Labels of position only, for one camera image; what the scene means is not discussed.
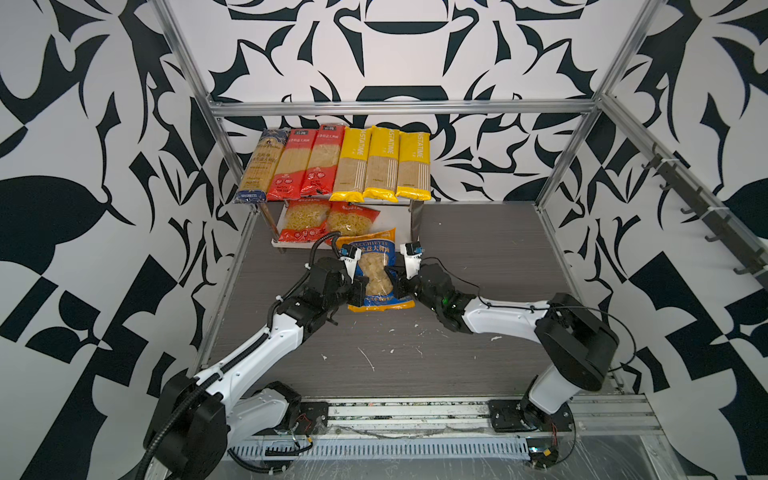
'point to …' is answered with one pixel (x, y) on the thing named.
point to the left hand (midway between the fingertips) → (370, 274)
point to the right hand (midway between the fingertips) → (388, 267)
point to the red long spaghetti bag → (292, 166)
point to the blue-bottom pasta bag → (378, 253)
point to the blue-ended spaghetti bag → (263, 165)
